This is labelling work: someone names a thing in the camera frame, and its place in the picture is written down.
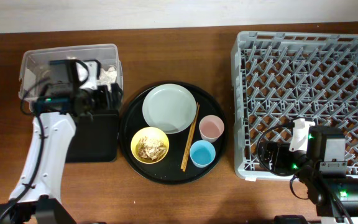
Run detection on light grey plate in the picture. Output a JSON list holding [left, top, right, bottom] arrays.
[[142, 83, 197, 134]]

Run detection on food scraps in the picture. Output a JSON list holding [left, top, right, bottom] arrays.
[[137, 136, 167, 161]]

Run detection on grey dishwasher rack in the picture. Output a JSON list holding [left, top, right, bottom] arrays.
[[231, 31, 358, 180]]

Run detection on blue cup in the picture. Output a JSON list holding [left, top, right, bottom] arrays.
[[190, 140, 216, 168]]

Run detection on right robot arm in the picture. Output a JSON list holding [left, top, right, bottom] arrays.
[[256, 118, 358, 223]]

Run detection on pink cup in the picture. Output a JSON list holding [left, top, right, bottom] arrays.
[[199, 115, 224, 143]]

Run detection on yellow bowl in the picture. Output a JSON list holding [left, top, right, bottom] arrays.
[[131, 127, 170, 164]]

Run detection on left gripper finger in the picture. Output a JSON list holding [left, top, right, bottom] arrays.
[[111, 83, 124, 109], [98, 85, 111, 110]]

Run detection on white tissue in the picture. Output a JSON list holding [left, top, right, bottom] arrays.
[[96, 67, 117, 91]]

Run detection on clear plastic bin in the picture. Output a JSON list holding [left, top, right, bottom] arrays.
[[18, 43, 124, 112]]

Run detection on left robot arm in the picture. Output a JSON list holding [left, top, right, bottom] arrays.
[[0, 59, 123, 223]]

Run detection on round black tray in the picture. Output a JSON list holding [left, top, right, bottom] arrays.
[[118, 82, 228, 185]]

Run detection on black rectangular tray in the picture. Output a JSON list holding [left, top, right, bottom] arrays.
[[66, 110, 119, 163]]

